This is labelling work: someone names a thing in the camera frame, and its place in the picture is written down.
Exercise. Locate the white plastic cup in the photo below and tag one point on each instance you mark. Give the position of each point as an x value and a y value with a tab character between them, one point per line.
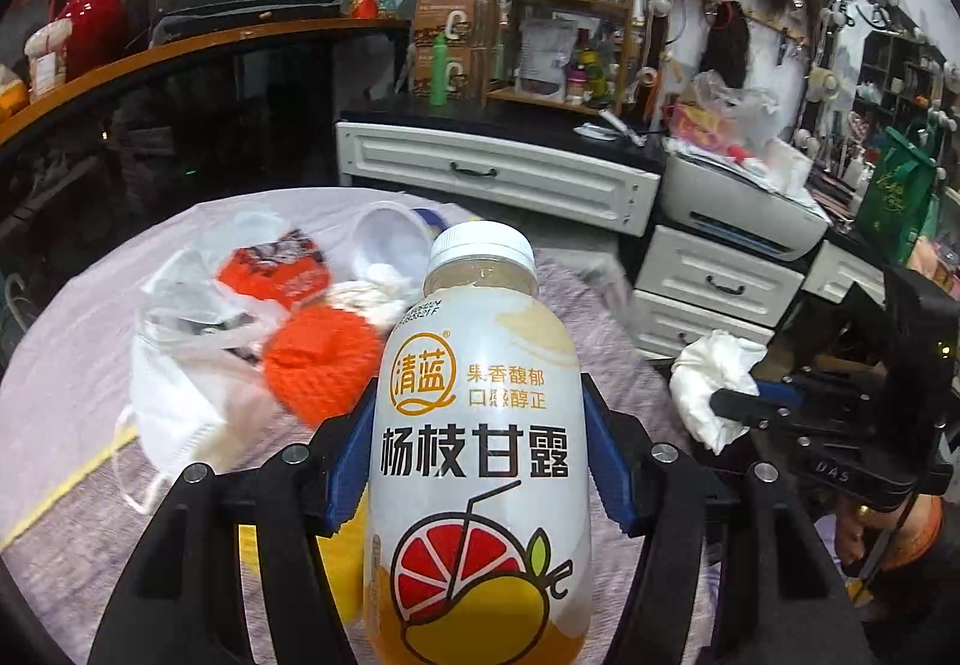
390	238

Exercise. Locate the white drawer unit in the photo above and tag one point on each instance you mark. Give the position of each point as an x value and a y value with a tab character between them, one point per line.
712	283

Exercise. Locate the white juice drink bottle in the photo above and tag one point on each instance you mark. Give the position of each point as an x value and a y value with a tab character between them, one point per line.
472	410

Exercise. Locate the white drawer cabinet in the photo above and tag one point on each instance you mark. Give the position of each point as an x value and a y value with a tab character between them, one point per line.
487	170

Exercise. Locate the clear plastic bag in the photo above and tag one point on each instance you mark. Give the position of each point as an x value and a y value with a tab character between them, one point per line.
731	103

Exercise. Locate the white printer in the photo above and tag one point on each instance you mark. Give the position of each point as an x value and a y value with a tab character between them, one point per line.
750	200

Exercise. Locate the mauve woven table mat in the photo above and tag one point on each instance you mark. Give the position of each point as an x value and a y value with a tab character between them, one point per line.
600	335

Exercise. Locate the tape roll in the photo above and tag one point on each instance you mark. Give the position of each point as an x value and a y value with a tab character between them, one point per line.
821	84

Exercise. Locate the brown printed cardboard box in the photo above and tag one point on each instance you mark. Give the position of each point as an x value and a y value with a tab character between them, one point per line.
465	24
469	73

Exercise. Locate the wooden rack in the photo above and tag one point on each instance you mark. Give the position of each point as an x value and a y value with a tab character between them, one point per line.
600	9

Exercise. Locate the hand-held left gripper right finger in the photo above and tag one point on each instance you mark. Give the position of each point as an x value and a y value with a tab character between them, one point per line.
611	477

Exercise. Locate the clear labelled snack tub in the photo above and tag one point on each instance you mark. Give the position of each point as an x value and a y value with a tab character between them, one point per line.
46	62

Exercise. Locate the white tissue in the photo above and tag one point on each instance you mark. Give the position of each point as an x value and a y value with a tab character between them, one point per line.
371	298
712	365

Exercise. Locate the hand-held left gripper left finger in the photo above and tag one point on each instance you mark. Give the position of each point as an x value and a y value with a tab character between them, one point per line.
349	477

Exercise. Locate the green bottle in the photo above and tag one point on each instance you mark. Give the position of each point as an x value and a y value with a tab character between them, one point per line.
439	69

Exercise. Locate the black wig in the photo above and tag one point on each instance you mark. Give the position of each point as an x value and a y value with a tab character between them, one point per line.
727	47

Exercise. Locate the white tablecloth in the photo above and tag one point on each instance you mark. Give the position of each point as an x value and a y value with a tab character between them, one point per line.
67	350

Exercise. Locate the dark cubby shelf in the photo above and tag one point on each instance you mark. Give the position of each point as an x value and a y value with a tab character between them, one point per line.
900	80

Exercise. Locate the white face mask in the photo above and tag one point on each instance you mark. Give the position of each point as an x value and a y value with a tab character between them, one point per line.
187	395

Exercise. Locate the small white tool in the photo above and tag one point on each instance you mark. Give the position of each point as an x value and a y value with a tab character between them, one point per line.
611	127

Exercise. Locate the silver foil pouch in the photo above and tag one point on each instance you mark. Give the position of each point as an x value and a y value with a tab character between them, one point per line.
546	58

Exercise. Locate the green gift bag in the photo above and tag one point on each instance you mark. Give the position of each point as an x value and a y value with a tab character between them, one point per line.
896	185

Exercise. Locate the translucent white plastic bag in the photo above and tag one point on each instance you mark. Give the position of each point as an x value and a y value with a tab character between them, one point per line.
187	275

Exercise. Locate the curved wooden bar counter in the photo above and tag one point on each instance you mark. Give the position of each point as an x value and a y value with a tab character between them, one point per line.
187	47

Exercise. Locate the red vase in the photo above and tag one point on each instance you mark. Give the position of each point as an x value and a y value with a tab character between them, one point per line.
90	13

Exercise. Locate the orange snack packet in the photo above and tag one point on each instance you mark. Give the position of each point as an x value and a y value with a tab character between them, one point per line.
281	268

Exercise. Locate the orange foam fruit net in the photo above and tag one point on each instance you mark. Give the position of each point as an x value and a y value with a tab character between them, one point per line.
322	358

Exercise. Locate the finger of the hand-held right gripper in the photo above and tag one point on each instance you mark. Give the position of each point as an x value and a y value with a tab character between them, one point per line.
750	404

